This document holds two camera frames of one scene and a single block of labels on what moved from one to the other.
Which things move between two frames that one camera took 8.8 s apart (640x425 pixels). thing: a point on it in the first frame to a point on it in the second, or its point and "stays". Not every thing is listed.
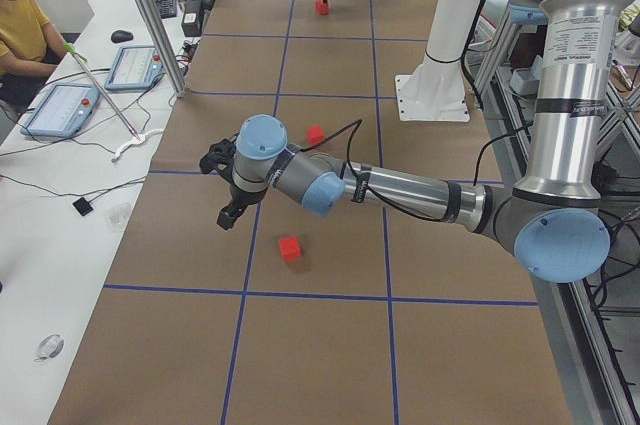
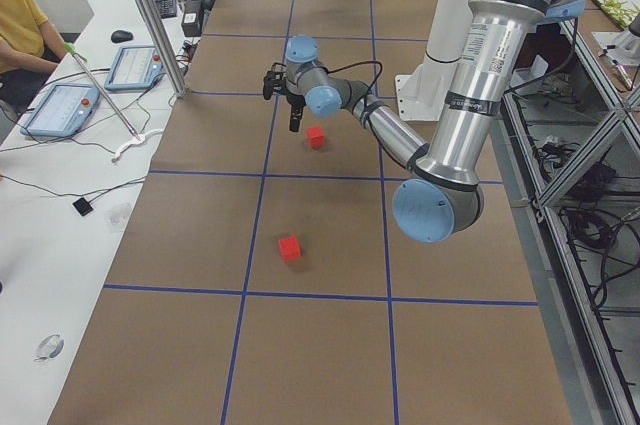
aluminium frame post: (153, 14) stays
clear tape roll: (50, 347) stays
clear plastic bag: (116, 216) stays
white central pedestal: (435, 89) stays
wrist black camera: (220, 158) to (273, 80)
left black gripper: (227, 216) to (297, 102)
